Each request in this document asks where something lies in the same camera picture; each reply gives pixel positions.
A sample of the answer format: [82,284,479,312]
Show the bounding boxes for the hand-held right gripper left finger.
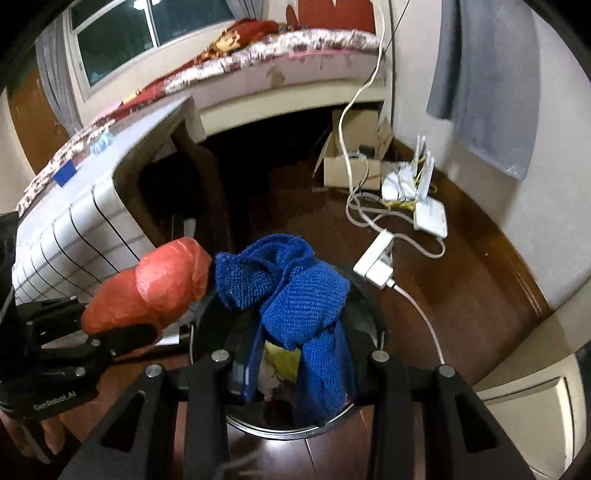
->
[58,350,232,480]

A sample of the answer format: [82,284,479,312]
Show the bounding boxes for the bed with floral sheet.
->
[88,18,387,136]

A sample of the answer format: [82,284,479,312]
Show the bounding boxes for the red patterned blanket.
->
[121,18,283,108]

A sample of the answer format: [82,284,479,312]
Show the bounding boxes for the brown wooden door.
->
[8,68,71,174]

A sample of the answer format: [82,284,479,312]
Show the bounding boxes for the white cabinet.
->
[475,342,591,480]

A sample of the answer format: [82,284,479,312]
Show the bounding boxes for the white power strip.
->
[353,231,396,290]

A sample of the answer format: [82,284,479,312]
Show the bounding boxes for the grey hanging cloth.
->
[426,0,542,181]

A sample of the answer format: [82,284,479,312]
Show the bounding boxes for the black round trash bin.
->
[187,263,387,437]

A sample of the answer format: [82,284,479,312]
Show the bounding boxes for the yellow network cable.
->
[385,159,439,210]

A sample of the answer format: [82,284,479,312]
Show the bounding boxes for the red and white headboard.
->
[285,0,378,34]

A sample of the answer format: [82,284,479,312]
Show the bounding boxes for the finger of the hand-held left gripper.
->
[41,322,160,371]
[17,296,89,327]

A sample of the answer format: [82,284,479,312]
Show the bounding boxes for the blue knitted cloth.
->
[213,234,357,428]

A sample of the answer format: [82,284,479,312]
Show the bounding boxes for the orange plastic bag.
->
[81,237,213,346]

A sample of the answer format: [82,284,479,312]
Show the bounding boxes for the white grid-patterned mattress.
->
[11,95,208,306]

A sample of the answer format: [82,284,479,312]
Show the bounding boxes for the flat white router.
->
[413,198,449,239]

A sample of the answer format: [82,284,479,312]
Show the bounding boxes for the yellow wrapper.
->
[265,340,304,385]

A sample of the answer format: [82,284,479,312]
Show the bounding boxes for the cardboard box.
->
[313,108,396,191]

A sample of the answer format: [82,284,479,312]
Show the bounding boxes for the white router with antennas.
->
[381,135,437,202]

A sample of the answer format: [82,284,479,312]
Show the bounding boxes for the light blue face mask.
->
[89,128,115,156]

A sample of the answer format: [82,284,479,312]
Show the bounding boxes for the thin white charger cable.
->
[389,276,447,366]

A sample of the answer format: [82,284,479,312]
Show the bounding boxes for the grey curtain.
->
[35,27,85,136]

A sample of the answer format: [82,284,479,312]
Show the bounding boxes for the thick white power cable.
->
[338,0,447,260]

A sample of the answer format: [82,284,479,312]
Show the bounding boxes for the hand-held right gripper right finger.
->
[368,350,537,480]

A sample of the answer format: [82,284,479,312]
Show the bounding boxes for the white crumpled tissue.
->
[257,364,288,398]

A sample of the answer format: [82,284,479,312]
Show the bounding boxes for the small blue square item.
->
[52,161,77,186]

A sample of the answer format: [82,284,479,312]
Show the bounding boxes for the red white patterned sheet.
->
[21,113,139,214]

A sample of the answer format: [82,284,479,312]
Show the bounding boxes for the thin black wall cable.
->
[387,0,413,136]

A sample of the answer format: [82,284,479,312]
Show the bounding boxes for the window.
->
[68,0,237,101]

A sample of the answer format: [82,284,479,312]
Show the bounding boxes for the person's left hand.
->
[4,411,61,463]

